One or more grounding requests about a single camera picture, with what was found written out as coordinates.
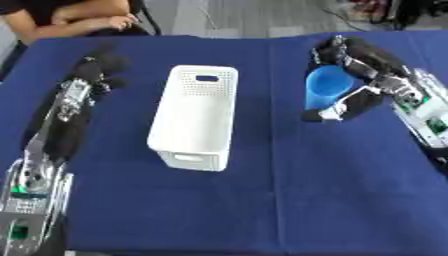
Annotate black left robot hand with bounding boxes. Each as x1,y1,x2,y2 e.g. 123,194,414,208
22,49,130,165

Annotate black chair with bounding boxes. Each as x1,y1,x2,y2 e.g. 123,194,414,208
127,0,165,36

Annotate black cables on floor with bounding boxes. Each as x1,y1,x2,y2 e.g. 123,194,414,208
322,0,448,32

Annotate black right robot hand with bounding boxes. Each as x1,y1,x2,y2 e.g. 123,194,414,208
299,35,413,123

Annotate person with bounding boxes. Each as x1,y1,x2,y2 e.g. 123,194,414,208
0,0,142,46

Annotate blue plastic cup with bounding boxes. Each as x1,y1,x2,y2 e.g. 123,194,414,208
302,64,357,112

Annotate white perforated plastic basket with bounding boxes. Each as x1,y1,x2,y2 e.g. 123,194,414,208
145,64,240,173

